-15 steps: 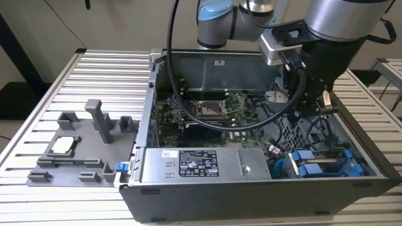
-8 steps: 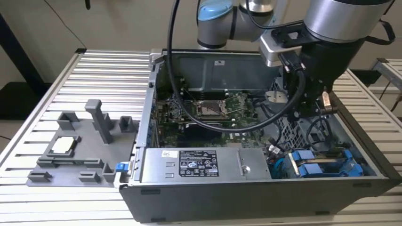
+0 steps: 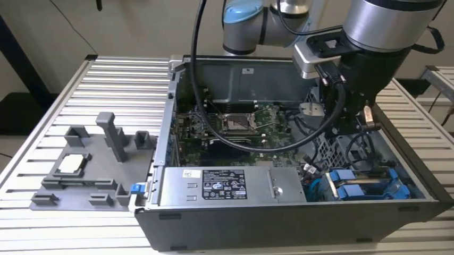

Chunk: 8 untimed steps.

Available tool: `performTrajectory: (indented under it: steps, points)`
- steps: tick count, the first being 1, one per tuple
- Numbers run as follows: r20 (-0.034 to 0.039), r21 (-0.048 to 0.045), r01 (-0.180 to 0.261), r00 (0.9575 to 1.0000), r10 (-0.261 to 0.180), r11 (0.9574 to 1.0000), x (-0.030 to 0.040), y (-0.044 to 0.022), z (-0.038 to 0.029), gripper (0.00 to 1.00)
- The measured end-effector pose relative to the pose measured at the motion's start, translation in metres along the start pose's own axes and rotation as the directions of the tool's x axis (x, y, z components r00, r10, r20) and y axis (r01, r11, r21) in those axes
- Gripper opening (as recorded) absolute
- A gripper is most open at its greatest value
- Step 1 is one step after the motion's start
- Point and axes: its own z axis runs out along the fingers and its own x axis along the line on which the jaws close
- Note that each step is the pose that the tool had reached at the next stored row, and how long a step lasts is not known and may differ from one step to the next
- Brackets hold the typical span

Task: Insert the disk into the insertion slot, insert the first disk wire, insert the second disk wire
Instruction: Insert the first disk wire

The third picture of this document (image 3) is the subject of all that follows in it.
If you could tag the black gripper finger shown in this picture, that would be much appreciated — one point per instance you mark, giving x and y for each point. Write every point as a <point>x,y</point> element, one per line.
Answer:
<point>343,127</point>
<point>370,119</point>

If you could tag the hard disk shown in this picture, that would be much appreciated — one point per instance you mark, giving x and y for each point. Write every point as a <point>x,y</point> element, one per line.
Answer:
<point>351,191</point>
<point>345,176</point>

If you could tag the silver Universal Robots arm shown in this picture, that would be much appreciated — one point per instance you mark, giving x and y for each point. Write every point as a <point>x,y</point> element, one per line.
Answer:
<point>383,24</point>

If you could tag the perforated metal disk bay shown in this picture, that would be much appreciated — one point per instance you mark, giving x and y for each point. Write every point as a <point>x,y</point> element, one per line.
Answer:
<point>326,148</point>

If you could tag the metal slat side table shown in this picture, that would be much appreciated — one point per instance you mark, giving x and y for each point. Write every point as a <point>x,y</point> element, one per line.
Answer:
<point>439,73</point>

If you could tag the green motherboard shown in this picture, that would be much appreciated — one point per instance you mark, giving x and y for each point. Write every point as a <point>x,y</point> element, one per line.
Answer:
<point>276,156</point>

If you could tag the CPU socket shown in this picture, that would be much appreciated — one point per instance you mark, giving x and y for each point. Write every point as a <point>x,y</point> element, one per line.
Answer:
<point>235,120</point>

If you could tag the black graphics card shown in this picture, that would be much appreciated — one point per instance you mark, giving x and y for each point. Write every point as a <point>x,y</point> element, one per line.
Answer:
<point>223,152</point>

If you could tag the black open PC case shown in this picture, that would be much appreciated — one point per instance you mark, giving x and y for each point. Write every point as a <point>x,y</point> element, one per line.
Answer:
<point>248,228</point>

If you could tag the grey power supply unit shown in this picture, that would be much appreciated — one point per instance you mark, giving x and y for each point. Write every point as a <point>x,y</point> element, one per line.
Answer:
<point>176,191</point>

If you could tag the blue case latch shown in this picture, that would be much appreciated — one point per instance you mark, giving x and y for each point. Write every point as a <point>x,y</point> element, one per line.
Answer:
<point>135,188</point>

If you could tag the grey parts rack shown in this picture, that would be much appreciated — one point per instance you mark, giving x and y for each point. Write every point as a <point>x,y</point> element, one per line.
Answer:
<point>106,170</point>

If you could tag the silver CPU chip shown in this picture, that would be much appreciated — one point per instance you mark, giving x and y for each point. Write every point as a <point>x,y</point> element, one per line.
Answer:
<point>71,162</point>

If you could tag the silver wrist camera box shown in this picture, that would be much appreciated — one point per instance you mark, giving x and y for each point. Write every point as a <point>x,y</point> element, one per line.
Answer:
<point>308,61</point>

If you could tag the black desk frame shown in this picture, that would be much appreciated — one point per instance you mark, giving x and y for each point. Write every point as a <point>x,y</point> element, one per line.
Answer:
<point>21,111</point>

